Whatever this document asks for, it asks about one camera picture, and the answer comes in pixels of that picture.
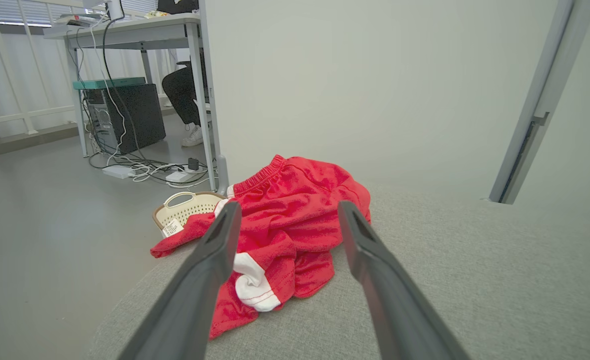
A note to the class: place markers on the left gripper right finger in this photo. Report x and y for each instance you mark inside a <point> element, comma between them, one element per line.
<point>390,300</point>

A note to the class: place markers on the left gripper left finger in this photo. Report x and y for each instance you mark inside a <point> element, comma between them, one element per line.
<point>195,295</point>

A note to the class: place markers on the red shorts with white trim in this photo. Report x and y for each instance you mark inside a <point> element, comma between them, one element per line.
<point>285,210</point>

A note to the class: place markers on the grey fabric sofa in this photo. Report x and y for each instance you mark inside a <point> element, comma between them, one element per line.
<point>475,280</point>

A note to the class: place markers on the beige plastic laundry basket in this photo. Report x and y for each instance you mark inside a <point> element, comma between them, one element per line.
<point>195,205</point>

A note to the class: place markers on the black power adapter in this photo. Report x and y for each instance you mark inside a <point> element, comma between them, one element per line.
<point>193,164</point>

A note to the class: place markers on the white sneaker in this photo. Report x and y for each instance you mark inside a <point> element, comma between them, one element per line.
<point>193,136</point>

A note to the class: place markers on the black computer tower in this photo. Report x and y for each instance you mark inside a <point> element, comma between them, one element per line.
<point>140,117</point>

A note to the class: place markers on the person in black clothes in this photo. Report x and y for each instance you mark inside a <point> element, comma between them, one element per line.
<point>180,90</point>

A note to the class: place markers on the flat teal box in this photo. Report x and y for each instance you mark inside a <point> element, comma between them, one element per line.
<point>110,83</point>

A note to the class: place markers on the white desk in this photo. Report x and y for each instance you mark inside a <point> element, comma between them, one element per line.
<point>125,31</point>

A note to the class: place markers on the white metal railing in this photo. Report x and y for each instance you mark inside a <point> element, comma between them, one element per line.
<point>5,65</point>

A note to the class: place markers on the stack of papers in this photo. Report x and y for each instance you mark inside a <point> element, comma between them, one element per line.
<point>77,20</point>

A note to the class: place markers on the grey partition post with foot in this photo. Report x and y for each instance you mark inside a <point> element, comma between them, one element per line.
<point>210,100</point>

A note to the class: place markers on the grey post with black slot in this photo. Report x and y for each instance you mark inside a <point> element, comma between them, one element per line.
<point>540,100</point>

